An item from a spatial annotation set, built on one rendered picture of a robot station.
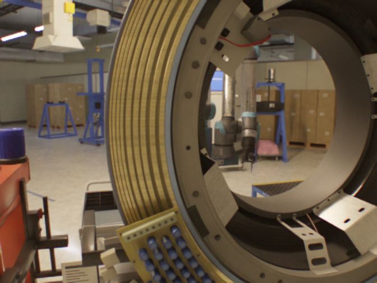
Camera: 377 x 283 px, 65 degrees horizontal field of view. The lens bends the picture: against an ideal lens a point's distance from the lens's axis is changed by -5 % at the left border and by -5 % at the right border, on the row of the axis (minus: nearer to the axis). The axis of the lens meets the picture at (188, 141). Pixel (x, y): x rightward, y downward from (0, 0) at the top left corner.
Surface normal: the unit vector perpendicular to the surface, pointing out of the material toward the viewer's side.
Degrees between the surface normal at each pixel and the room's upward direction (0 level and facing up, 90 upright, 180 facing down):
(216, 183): 76
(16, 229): 90
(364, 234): 61
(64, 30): 90
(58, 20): 90
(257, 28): 90
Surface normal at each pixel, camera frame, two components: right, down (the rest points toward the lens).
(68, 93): 0.83, 0.08
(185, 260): 0.28, 0.14
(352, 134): -0.93, -0.20
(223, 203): 0.70, -0.15
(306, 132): -0.57, 0.12
